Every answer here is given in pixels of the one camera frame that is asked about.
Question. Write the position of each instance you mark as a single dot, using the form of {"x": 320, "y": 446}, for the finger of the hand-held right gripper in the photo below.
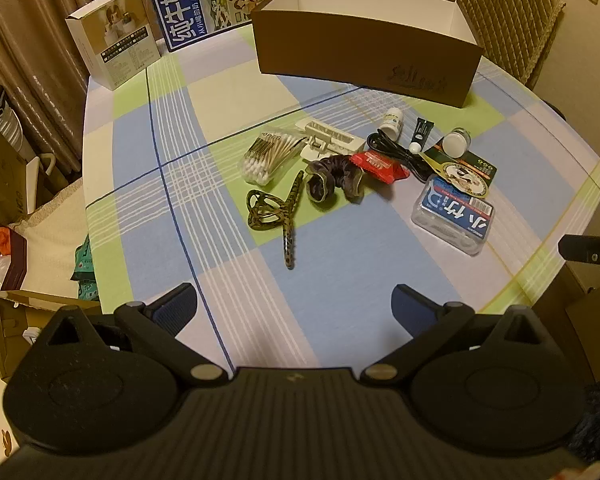
{"x": 580, "y": 249}

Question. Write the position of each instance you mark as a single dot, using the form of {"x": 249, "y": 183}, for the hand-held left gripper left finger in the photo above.
{"x": 177, "y": 305}

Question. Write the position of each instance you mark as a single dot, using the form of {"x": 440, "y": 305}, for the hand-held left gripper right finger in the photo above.
{"x": 410, "y": 305}

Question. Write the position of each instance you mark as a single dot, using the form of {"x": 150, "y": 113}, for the clear box with blue label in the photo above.
{"x": 455, "y": 215}

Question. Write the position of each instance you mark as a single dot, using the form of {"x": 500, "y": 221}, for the green carded balm jar pack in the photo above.
{"x": 462, "y": 177}

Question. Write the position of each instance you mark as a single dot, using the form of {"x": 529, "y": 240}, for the red snack packet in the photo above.
{"x": 377, "y": 165}

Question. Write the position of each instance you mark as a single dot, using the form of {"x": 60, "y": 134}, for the black lip gel tube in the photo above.
{"x": 421, "y": 132}

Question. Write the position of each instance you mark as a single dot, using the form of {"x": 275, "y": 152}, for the bag of cotton swabs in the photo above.
{"x": 270, "y": 157}

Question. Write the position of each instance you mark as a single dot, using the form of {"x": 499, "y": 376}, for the white pill bottle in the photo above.
{"x": 392, "y": 122}

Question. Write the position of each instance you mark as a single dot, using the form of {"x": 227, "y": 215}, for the white hair claw clip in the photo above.
{"x": 330, "y": 137}

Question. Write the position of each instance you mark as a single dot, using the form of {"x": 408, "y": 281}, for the brown cardboard storage box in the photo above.
{"x": 355, "y": 55}

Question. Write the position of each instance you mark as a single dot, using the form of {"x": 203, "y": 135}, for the checked cloth desktop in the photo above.
{"x": 145, "y": 175}

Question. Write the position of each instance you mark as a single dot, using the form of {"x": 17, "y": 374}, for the green patterned cloth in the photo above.
{"x": 86, "y": 270}

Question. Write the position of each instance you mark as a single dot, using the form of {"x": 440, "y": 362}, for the dark red wooden box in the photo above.
{"x": 15, "y": 260}

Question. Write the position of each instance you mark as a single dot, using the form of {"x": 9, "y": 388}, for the open cardboard box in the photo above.
{"x": 10, "y": 330}

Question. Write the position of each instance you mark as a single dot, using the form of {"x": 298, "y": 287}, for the quilted beige chair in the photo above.
{"x": 505, "y": 20}

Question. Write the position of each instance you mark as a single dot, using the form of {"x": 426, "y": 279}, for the stack of white bowls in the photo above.
{"x": 10, "y": 125}

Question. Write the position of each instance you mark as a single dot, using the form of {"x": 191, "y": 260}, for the white product box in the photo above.
{"x": 125, "y": 55}

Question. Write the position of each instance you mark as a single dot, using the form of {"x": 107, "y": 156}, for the blue milk carton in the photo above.
{"x": 180, "y": 5}

